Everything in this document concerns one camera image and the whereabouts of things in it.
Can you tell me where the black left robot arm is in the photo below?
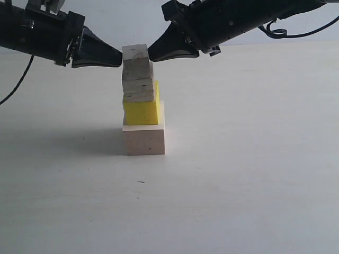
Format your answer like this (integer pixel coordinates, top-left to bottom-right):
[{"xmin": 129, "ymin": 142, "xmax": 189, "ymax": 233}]
[{"xmin": 1, "ymin": 1, "xmax": 122, "ymax": 68}]

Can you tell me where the large light wooden cube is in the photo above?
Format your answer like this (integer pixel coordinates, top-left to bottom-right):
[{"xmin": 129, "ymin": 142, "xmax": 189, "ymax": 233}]
[{"xmin": 122, "ymin": 101, "xmax": 166, "ymax": 156}]

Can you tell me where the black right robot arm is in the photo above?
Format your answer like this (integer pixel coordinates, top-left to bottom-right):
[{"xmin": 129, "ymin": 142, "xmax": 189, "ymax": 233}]
[{"xmin": 148, "ymin": 0, "xmax": 338, "ymax": 62}]

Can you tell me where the yellow cube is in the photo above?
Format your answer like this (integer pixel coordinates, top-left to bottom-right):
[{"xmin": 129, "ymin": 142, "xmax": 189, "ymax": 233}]
[{"xmin": 122, "ymin": 80, "xmax": 160, "ymax": 125}]

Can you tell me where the small wooden cube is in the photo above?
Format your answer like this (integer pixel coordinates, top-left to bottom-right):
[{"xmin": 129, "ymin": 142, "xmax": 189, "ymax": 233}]
[{"xmin": 121, "ymin": 43, "xmax": 149, "ymax": 80}]

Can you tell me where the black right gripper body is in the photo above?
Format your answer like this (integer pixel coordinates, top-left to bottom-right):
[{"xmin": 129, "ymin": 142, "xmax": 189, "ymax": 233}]
[{"xmin": 161, "ymin": 1, "xmax": 221, "ymax": 57}]

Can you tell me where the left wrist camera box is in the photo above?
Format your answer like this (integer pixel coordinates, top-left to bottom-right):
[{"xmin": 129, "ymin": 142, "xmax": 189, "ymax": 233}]
[{"xmin": 25, "ymin": 0, "xmax": 65, "ymax": 15}]

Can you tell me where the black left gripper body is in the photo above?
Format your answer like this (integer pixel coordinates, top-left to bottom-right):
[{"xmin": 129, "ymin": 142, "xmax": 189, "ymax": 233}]
[{"xmin": 55, "ymin": 11, "xmax": 85, "ymax": 67}]

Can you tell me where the medium layered wooden cube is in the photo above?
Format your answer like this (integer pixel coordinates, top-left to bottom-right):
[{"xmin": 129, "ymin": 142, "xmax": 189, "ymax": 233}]
[{"xmin": 122, "ymin": 62, "xmax": 155, "ymax": 102}]

